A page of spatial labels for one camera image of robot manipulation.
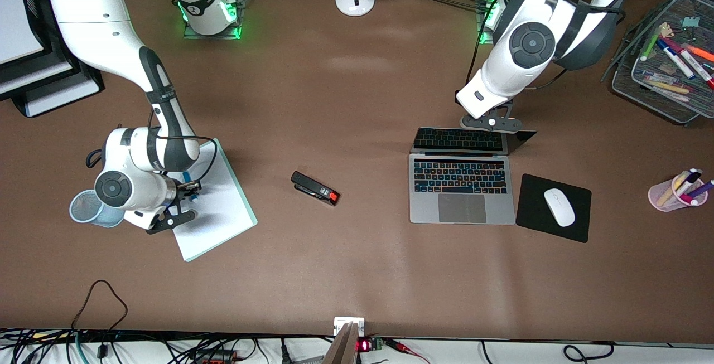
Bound white marker black cap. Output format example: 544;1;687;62
676;168;703;197

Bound black stacked paper tray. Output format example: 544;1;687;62
0;0;106;119

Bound thin black looped cable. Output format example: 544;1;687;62
71;279;129;332

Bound silver laptop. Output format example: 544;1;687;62
408;127;538;225

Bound mint green clipboard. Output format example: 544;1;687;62
167;138;258;263

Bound power strip orange switches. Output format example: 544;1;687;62
192;350;240;364

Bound yellow marker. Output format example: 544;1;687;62
657;176;686;207

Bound black mouse pad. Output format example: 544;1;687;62
515;173;592;244

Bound white computer mouse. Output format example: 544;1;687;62
544;188;576;227

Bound black coiled cable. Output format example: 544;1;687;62
562;342;615;362

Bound small white box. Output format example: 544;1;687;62
334;317;365;336

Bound pink translucent pen cup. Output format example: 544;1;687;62
648;173;709;212

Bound white marker red cap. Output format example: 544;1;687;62
667;37;714;90

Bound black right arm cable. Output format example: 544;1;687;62
146;105;219;184

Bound red wire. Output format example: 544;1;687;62
385;339;431;364

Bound grey mesh desk organizer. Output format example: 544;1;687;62
601;0;714;127

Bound wooden camera mount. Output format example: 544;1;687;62
322;321;359;364

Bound green marker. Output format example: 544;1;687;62
640;23;668;62

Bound blue mesh pen cup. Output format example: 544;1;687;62
69;189;126;229

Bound white paper sheet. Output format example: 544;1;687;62
170;142;253;260

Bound orange highlighter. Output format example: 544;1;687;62
685;43;714;64

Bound purple marker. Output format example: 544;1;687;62
689;179;714;205

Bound black stapler red tip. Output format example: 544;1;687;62
290;171;341;207

